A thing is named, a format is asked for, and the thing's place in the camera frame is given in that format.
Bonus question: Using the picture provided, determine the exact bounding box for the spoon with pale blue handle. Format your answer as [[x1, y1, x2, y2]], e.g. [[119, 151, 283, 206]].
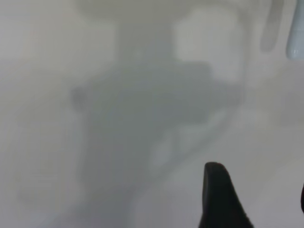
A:
[[285, 0, 304, 60]]

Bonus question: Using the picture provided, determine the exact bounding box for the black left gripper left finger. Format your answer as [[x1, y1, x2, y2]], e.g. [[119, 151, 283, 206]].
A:
[[198, 162, 255, 228]]

